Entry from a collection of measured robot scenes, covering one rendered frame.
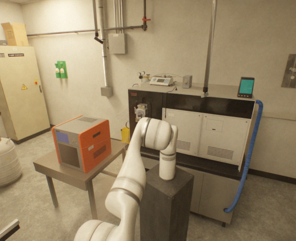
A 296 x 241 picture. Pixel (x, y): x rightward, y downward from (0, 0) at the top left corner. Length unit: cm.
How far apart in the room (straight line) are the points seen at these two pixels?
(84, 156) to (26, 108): 293
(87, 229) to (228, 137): 155
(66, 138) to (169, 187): 112
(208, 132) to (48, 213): 207
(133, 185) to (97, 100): 340
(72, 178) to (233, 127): 155
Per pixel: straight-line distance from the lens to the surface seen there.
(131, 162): 42
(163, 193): 101
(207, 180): 194
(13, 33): 448
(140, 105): 179
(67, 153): 190
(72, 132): 171
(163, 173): 105
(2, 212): 295
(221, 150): 182
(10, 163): 321
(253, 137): 176
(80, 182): 182
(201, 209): 221
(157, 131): 50
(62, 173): 195
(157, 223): 121
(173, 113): 176
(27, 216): 273
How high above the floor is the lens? 179
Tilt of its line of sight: 21 degrees down
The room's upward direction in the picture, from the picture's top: straight up
